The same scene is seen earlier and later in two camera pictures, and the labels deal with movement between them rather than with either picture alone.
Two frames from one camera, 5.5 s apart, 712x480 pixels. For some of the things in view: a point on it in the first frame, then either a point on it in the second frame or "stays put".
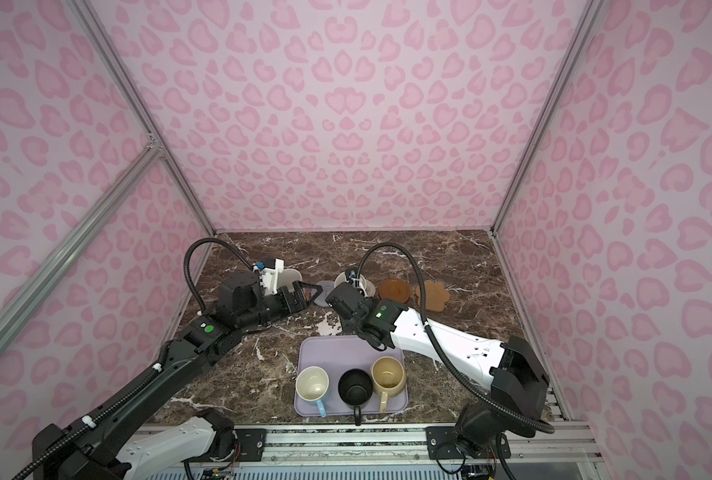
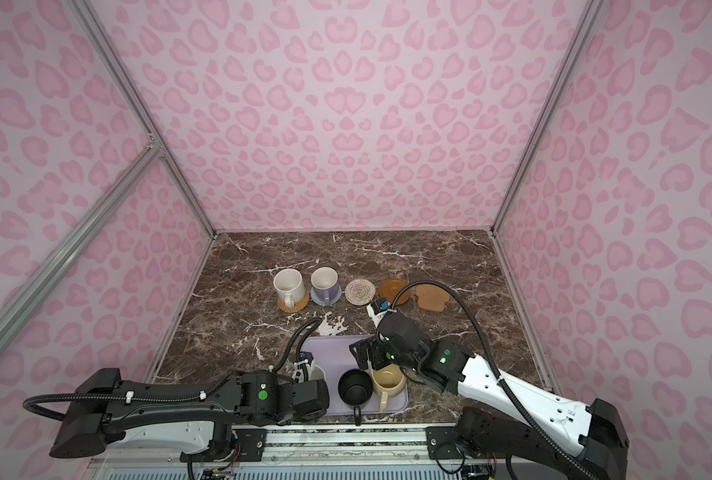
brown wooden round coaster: (395, 289) stays put
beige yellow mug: (388, 377) stays put
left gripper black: (299, 295) -> (314, 419)
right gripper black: (341, 317) -> (373, 346)
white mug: (288, 276) stays put
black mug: (355, 389) stays put
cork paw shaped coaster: (435, 296) stays put
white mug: (367, 285) -> (324, 282)
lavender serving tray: (337, 354) stays put
